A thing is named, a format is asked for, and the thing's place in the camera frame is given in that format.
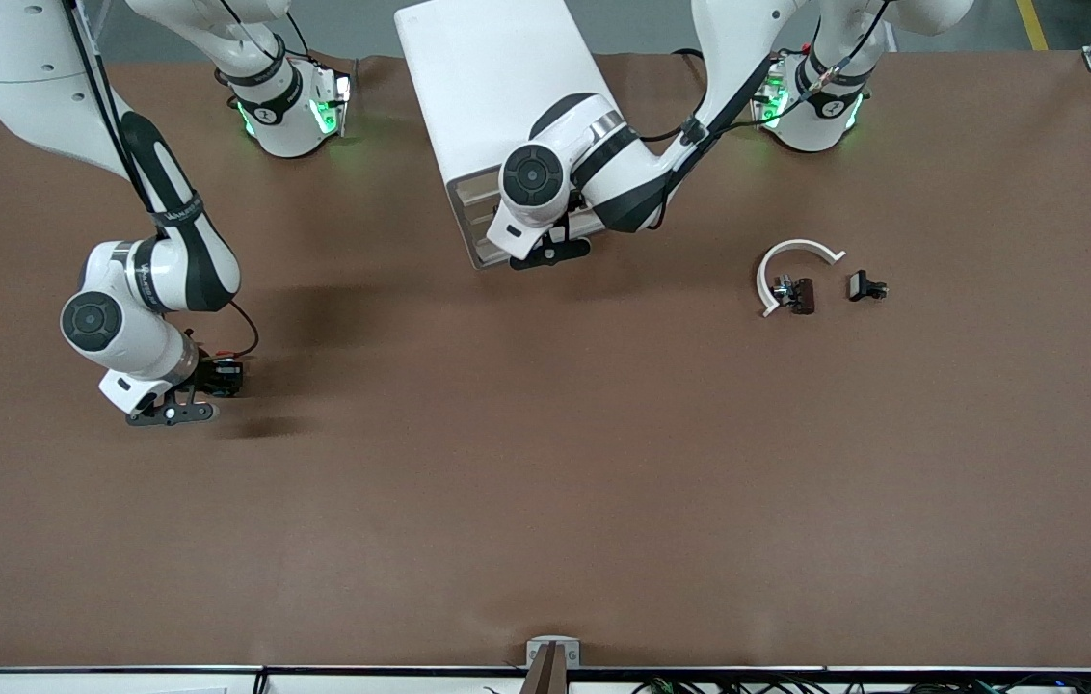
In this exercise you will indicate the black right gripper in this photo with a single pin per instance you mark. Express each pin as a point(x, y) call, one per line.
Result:
point(214, 375)

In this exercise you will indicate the red push button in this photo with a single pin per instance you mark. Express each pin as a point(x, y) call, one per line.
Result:
point(229, 377)

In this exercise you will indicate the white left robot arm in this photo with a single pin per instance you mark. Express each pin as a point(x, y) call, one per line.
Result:
point(545, 145)

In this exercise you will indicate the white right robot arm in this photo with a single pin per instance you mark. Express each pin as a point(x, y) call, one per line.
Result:
point(15, 58)

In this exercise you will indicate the white four-drawer cabinet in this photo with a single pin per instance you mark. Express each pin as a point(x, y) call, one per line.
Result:
point(478, 87)

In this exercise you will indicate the white curved plastic arc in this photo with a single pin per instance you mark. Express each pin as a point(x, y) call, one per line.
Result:
point(761, 281)

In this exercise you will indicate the brown terminal block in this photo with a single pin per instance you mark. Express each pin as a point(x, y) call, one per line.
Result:
point(804, 295)

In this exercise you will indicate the small black clip part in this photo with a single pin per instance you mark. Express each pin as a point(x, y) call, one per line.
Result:
point(860, 285)

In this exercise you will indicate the white table edge rail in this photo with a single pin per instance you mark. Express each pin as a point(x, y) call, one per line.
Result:
point(73, 680)

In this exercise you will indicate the grey metal bracket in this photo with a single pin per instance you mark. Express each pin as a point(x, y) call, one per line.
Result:
point(532, 651)

